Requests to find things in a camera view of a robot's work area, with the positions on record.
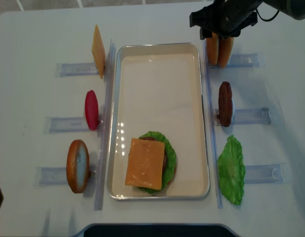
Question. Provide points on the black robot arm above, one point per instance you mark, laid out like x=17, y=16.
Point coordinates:
x=292, y=8

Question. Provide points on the dark base bottom edge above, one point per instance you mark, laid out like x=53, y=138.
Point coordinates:
x=156, y=230

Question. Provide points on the right clear long rail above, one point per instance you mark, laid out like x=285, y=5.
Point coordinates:
x=212, y=128

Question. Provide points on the clear holder under left bun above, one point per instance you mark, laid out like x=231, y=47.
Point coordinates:
x=50, y=176

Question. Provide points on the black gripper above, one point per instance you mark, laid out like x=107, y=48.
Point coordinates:
x=225, y=17

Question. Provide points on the clear holder under buns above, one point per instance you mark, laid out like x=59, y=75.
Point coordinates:
x=246, y=60

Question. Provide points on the metal baking tray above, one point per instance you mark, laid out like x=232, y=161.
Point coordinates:
x=157, y=89

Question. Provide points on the clear holder under tomato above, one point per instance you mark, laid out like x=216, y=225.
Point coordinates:
x=65, y=125

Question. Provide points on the cheese slice on burger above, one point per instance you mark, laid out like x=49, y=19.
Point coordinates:
x=145, y=164

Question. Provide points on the left clear long rail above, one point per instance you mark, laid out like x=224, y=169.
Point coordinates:
x=105, y=127

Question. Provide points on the clear holder under lettuce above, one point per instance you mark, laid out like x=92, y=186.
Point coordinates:
x=267, y=174

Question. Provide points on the bun top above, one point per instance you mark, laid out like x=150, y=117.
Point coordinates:
x=212, y=49

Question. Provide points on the lettuce leaf on burger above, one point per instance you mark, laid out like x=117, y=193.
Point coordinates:
x=169, y=173

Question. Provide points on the standing brown meat patty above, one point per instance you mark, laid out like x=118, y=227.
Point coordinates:
x=225, y=104

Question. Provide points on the clear long rail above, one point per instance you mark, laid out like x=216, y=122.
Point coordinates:
x=105, y=127
x=212, y=128

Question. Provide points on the bun half right of pair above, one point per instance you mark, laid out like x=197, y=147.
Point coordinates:
x=224, y=52

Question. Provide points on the standing bun bottom left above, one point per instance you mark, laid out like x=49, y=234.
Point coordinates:
x=77, y=167

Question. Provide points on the standing green lettuce leaf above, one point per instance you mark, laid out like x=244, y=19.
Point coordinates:
x=232, y=171

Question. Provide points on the standing cheese slice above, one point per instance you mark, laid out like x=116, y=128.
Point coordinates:
x=98, y=52

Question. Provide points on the red tomato slice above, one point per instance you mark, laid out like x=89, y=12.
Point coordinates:
x=91, y=109

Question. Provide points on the clear holder under patty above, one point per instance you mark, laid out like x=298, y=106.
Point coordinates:
x=263, y=115

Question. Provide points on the clear holder under cheese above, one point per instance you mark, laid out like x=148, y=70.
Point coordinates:
x=75, y=69

